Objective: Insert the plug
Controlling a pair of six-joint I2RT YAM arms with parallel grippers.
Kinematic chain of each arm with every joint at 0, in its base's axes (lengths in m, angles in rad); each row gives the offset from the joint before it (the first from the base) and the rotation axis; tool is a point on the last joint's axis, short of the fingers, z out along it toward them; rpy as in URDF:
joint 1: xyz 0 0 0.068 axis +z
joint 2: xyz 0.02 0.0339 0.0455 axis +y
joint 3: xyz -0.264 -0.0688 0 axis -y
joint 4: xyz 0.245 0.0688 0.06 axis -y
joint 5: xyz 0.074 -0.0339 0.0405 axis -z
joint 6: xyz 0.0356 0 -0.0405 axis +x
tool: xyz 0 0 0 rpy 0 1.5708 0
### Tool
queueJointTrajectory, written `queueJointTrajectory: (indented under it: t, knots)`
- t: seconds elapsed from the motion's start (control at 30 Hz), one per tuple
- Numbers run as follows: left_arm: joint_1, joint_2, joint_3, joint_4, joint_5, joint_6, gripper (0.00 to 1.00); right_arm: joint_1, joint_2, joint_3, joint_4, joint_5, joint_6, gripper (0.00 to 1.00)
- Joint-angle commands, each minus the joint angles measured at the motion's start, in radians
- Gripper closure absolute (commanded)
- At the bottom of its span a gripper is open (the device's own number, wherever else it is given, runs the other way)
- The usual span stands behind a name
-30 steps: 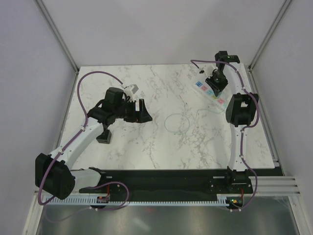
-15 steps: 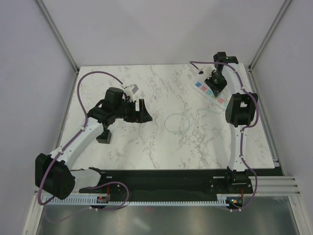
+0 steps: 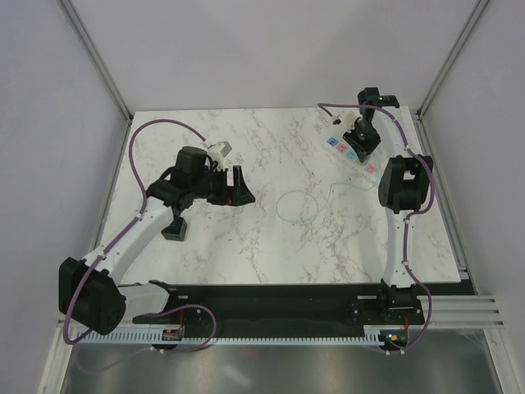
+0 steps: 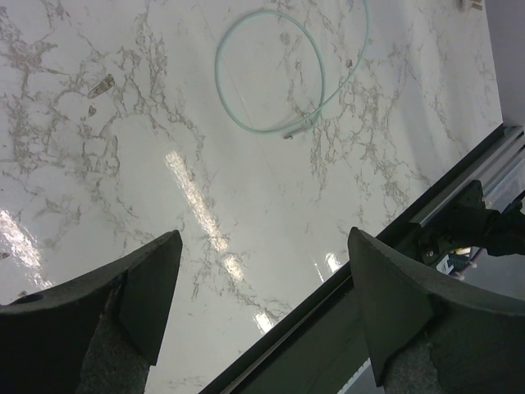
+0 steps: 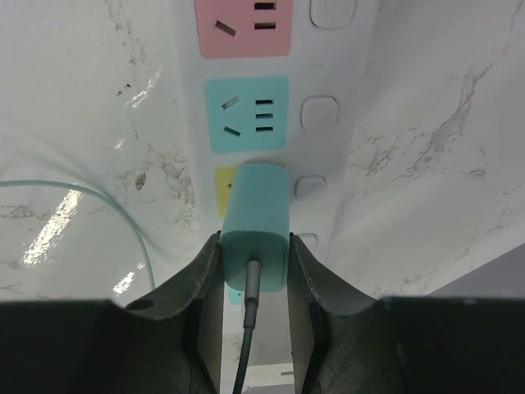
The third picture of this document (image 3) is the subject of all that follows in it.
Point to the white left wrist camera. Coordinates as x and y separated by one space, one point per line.
218 153

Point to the white multicolour power strip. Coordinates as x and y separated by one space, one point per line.
370 169

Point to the white slotted cable duct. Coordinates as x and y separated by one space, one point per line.
157 335

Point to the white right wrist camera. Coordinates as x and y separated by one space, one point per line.
342 121

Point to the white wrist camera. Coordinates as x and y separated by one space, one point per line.
218 153
342 121

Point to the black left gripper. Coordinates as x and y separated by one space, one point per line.
235 195

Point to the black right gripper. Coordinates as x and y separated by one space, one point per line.
362 152

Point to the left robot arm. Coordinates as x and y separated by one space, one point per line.
90 290

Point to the white usb charger plug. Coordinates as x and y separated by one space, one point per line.
230 179

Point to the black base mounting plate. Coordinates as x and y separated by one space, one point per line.
274 309

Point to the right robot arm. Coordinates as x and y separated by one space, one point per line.
406 189

